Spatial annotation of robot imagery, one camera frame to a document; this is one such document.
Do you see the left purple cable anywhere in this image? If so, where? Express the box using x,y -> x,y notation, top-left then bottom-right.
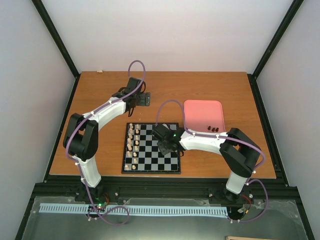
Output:
65,59 -> 147,227

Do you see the black aluminium frame rail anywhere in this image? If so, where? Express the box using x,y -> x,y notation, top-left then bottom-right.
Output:
31,175 -> 300,202

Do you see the black white chessboard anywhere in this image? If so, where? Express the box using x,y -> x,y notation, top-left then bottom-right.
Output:
121,122 -> 181,174

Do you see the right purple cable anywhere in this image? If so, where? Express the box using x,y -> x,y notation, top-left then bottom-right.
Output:
155,99 -> 270,224

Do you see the pink plastic tray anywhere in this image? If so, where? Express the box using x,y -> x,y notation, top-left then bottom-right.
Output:
183,99 -> 226,133

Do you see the light blue cable duct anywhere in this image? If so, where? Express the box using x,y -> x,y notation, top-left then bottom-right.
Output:
38,203 -> 228,218

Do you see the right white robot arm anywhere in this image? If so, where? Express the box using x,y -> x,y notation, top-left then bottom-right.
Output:
151,124 -> 266,195

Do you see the purple cable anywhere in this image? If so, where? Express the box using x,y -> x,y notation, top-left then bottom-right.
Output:
155,99 -> 270,224
65,59 -> 147,227

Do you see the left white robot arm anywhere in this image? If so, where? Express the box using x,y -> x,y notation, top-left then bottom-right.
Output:
63,77 -> 150,202

